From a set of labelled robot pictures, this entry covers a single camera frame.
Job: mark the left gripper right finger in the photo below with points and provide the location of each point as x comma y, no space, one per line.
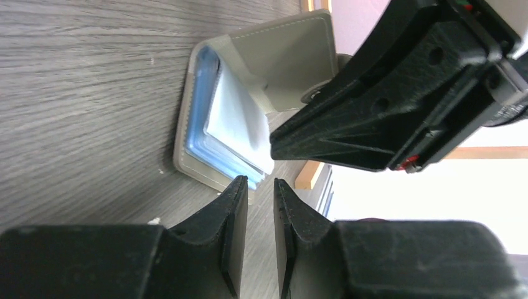
318,258

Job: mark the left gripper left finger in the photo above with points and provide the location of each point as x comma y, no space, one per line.
200,257

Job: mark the beige card holder wallet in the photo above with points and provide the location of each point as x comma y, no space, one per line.
234,81

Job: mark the wooden frame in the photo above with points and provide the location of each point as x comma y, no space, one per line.
427,77

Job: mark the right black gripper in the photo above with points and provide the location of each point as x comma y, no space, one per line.
437,71

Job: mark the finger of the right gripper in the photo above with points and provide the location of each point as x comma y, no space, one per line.
330,128

